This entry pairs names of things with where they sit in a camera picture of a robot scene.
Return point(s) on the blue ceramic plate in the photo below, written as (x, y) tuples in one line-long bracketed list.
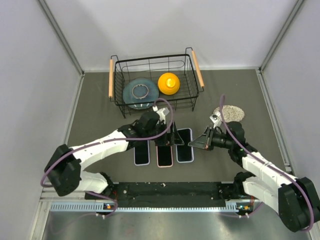
[(140, 93)]

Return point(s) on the pink phone case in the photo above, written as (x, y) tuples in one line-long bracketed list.
[(164, 166)]

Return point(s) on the light blue phone case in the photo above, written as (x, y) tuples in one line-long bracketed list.
[(185, 162)]

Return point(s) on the blue smartphone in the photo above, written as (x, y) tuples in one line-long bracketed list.
[(141, 155)]

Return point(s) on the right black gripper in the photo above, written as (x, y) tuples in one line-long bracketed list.
[(204, 141)]

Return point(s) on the purple smartphone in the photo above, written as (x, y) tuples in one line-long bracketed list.
[(185, 152)]

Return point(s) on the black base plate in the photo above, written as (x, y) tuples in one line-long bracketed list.
[(175, 194)]

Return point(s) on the black wire basket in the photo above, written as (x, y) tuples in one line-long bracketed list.
[(184, 65)]

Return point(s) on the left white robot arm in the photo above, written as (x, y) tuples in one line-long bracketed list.
[(66, 169)]

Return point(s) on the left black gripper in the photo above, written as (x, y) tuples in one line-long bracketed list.
[(175, 139)]

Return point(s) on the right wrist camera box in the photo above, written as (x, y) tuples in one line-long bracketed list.
[(215, 117)]

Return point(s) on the lavender phone case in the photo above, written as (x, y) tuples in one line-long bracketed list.
[(141, 164)]

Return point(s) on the yellow ribbed bowl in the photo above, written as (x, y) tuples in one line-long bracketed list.
[(168, 83)]

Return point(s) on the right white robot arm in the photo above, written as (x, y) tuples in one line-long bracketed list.
[(294, 199)]

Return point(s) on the speckled round coaster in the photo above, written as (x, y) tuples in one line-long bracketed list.
[(231, 113)]

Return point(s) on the slotted cable duct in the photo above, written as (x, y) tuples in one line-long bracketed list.
[(108, 207)]

